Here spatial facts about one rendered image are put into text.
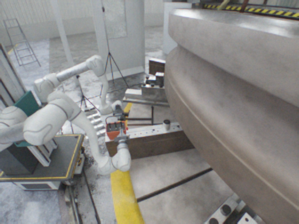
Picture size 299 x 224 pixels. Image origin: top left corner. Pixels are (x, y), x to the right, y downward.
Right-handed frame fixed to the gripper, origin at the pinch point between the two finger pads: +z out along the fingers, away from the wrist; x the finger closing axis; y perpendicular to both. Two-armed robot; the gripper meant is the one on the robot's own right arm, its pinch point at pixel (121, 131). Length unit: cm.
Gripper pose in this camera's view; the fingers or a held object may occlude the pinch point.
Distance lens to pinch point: 131.5
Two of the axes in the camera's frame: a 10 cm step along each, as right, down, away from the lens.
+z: -2.0, -6.1, 7.7
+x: -9.8, 1.3, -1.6
